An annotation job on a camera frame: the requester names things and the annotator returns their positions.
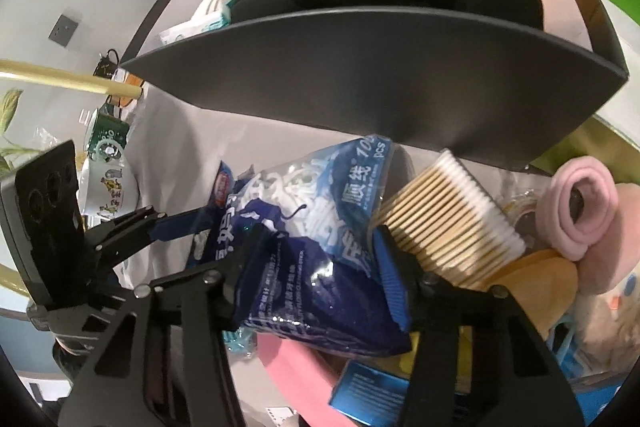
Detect blue floss pick bag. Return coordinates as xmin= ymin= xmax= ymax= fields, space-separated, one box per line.
xmin=191 ymin=133 xmax=414 ymax=359

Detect green plant leaves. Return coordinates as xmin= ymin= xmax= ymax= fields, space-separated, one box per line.
xmin=0 ymin=88 xmax=42 ymax=174

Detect pink plush toy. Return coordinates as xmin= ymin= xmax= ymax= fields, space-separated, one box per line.
xmin=574 ymin=181 xmax=640 ymax=299

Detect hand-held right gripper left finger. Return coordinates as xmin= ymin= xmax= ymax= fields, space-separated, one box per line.
xmin=56 ymin=227 xmax=273 ymax=427

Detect white printed mug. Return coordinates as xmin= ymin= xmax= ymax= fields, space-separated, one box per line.
xmin=79 ymin=153 xmax=137 ymax=221

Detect yellow wooden stick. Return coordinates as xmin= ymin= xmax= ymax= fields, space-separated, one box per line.
xmin=0 ymin=58 xmax=144 ymax=101

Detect tan round felt pad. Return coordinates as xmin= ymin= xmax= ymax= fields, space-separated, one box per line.
xmin=479 ymin=248 xmax=581 ymax=344

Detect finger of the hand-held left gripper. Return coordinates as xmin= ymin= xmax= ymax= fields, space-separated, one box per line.
xmin=82 ymin=204 xmax=227 ymax=275

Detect beige plush toy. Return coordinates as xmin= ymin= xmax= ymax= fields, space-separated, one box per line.
xmin=574 ymin=276 xmax=640 ymax=369

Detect grey wall socket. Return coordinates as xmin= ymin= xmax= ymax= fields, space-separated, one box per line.
xmin=47 ymin=12 xmax=82 ymax=48

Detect cotton swab pack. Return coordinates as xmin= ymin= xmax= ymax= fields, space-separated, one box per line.
xmin=371 ymin=148 xmax=529 ymax=291

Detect white and teal tissue packet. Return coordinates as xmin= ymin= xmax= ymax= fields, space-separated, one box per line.
xmin=159 ymin=3 xmax=234 ymax=46

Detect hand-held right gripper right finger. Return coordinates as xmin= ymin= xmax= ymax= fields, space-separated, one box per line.
xmin=371 ymin=224 xmax=587 ymax=427

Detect yellow flat item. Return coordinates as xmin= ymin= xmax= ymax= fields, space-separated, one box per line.
xmin=399 ymin=326 xmax=474 ymax=396

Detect pink paper sheet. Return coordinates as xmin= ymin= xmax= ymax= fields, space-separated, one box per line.
xmin=256 ymin=333 xmax=352 ymax=427

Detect pink plush donut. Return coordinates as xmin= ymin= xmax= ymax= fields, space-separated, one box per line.
xmin=536 ymin=156 xmax=622 ymax=264

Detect blue long carton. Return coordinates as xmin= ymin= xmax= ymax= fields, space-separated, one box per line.
xmin=329 ymin=358 xmax=417 ymax=427

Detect black cardboard box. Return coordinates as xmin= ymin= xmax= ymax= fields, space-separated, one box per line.
xmin=118 ymin=0 xmax=631 ymax=174

